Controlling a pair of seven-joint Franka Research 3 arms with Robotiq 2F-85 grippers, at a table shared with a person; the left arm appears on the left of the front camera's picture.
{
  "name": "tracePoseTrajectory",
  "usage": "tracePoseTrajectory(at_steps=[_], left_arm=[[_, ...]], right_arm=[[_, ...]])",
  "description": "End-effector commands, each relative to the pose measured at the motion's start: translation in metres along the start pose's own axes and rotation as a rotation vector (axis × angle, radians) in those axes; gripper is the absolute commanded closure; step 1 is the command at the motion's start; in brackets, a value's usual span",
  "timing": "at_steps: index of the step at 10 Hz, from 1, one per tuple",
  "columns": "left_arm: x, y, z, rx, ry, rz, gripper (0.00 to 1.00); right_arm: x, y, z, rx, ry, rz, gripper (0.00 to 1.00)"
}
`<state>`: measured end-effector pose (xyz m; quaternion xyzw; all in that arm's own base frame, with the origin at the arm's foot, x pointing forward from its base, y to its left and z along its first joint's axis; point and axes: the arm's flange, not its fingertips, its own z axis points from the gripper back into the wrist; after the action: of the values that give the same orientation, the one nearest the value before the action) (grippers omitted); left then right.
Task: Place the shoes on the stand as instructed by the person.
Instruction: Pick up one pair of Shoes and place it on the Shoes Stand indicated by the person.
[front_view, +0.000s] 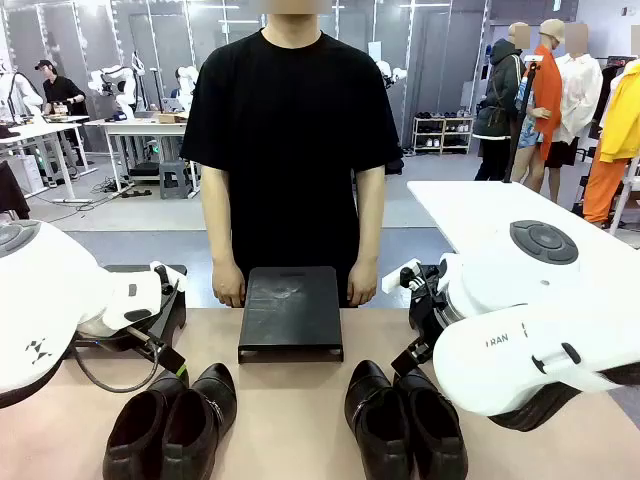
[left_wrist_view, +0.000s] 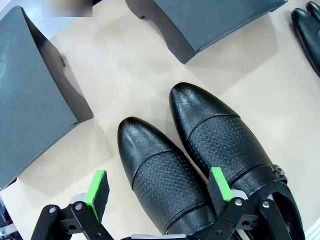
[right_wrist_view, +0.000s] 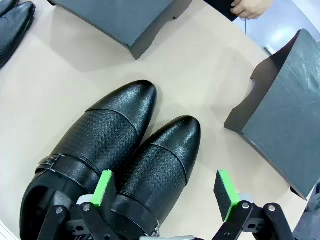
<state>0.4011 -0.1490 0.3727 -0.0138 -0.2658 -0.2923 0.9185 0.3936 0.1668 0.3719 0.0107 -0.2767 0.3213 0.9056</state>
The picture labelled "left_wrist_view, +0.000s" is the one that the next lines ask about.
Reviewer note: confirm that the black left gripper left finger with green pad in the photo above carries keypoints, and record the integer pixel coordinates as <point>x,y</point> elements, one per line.
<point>96,197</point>

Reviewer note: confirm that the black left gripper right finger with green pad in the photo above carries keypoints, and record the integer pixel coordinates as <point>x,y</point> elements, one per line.
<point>220,195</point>

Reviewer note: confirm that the black perforated leather buckle shoe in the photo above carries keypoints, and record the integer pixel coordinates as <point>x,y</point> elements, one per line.
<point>220,135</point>
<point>160,170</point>

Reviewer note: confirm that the dark grey shoe stand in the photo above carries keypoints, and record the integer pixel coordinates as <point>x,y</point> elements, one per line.
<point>212,22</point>
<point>27,100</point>

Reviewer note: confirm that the person with blurred face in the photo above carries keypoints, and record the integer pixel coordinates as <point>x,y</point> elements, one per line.
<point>66,7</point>

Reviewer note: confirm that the plain black leather shoe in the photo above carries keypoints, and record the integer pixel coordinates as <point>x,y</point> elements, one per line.
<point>315,10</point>
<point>306,35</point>

